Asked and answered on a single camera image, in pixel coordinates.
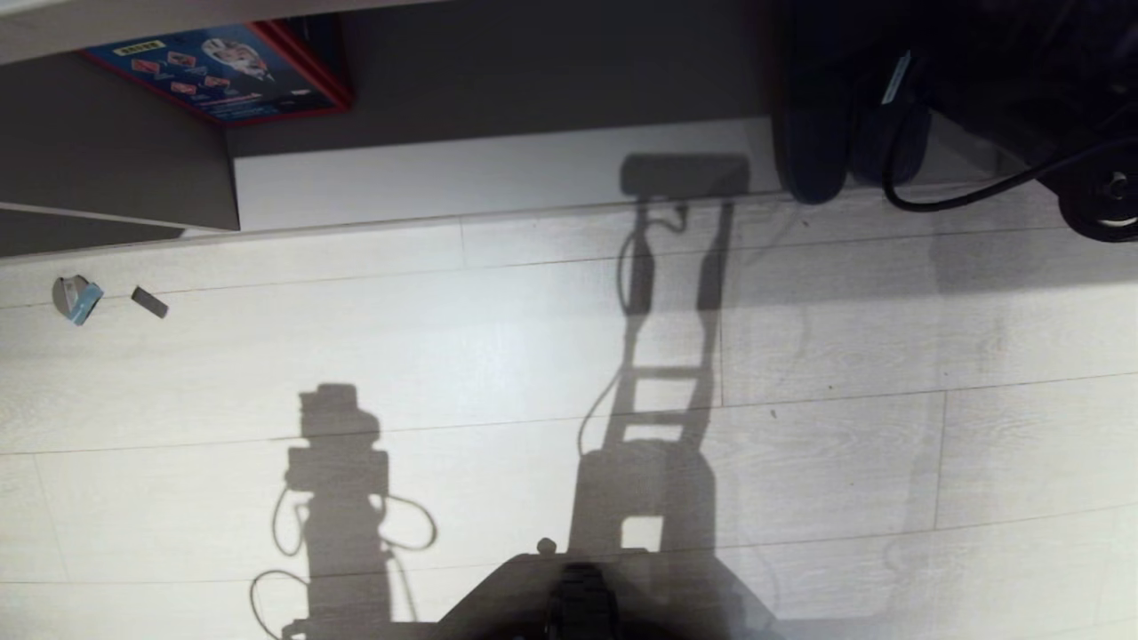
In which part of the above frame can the blue and red cardboard box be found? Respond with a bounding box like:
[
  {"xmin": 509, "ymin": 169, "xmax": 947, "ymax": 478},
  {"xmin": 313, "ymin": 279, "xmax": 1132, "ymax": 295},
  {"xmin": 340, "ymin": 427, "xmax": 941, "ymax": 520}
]
[{"xmin": 82, "ymin": 20, "xmax": 353, "ymax": 126}]

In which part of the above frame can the round grey piece, blue tape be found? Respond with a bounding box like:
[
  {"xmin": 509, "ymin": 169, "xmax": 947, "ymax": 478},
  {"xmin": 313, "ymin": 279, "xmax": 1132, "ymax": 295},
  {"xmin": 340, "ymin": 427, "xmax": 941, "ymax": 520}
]
[{"xmin": 52, "ymin": 275, "xmax": 106, "ymax": 327}]

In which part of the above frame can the black cable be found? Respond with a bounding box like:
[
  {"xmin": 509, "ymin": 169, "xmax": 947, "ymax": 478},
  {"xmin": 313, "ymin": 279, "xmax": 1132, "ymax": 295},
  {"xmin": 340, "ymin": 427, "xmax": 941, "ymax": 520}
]
[{"xmin": 882, "ymin": 105, "xmax": 1138, "ymax": 214}]

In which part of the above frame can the grey cabinet side panel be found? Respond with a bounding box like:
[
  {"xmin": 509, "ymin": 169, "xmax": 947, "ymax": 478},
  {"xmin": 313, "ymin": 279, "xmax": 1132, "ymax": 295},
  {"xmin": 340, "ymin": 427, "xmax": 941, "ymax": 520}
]
[{"xmin": 0, "ymin": 52, "xmax": 242, "ymax": 260}]

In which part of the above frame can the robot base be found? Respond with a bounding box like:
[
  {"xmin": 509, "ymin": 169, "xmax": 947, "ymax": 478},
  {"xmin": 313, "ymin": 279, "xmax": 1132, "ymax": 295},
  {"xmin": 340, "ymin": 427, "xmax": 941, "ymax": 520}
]
[{"xmin": 425, "ymin": 537, "xmax": 785, "ymax": 640}]

